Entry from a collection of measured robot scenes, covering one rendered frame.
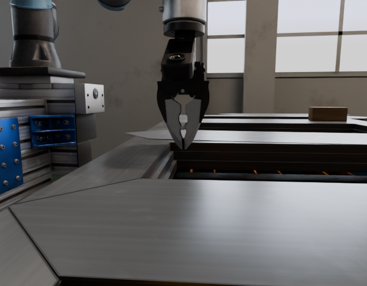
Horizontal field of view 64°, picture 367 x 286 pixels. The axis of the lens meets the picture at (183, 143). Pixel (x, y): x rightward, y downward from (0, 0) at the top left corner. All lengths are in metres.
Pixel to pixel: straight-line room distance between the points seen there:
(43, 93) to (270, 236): 0.87
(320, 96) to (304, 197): 3.15
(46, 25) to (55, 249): 0.91
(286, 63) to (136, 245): 3.21
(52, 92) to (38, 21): 0.22
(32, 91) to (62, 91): 0.10
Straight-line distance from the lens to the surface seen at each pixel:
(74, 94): 0.94
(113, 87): 3.55
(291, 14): 3.43
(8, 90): 1.06
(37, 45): 1.04
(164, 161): 0.49
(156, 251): 0.18
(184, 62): 0.43
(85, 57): 3.71
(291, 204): 0.27
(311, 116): 1.20
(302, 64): 3.37
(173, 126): 0.51
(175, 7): 0.52
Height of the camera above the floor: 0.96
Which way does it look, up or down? 9 degrees down
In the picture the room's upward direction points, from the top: straight up
